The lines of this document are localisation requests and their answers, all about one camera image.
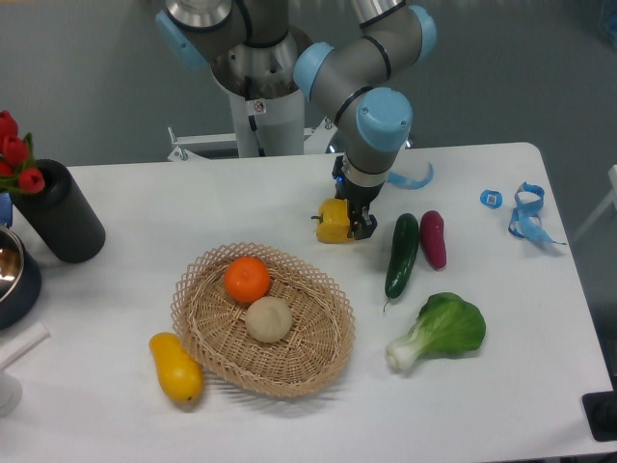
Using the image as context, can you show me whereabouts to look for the small blue tape roll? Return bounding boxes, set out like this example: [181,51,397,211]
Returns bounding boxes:
[479,189,503,209]

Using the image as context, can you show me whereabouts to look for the yellow mango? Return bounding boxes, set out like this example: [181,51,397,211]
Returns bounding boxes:
[148,332,203,404]

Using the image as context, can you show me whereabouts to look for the green bok choy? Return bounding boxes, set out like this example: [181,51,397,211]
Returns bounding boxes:
[386,292,487,371]

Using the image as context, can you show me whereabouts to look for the blue object at left edge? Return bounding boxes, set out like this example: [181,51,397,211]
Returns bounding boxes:
[0,193,13,229]

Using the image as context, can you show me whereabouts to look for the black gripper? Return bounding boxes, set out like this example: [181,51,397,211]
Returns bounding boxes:
[332,154,384,240]

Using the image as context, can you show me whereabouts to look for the tangled blue tape strip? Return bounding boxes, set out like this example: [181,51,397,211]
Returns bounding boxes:
[508,181,567,247]

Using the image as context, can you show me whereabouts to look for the white stand object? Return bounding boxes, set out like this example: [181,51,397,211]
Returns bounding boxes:
[1,322,50,417]

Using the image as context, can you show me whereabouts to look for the green cucumber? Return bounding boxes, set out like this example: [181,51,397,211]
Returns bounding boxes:
[382,212,419,313]

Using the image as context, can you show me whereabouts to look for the red artificial tulips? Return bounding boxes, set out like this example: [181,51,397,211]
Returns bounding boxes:
[0,110,45,195]

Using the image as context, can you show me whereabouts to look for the black device at edge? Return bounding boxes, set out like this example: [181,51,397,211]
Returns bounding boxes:
[582,391,617,442]

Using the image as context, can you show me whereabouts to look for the dark metal bowl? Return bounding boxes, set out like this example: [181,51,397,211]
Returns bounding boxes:
[1,226,41,330]

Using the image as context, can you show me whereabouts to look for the curved blue tape strip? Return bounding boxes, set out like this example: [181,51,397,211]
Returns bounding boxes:
[387,163,434,190]

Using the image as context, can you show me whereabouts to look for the orange fruit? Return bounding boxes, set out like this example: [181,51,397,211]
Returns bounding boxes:
[224,257,270,303]

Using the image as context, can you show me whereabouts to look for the yellow bell pepper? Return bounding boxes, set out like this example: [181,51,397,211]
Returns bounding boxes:
[311,198,354,244]

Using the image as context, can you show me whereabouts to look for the black cylindrical vase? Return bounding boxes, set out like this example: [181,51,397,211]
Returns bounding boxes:
[10,159,106,263]

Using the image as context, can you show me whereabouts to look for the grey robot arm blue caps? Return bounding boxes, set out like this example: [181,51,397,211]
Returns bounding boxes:
[293,1,437,240]

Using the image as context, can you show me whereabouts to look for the beige round bun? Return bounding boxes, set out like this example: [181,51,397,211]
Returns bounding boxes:
[245,296,292,343]

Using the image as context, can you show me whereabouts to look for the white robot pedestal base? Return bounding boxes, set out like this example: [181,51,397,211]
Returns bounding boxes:
[154,0,416,163]

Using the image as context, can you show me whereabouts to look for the woven wicker basket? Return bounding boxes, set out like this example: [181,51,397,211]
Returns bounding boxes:
[171,243,355,397]

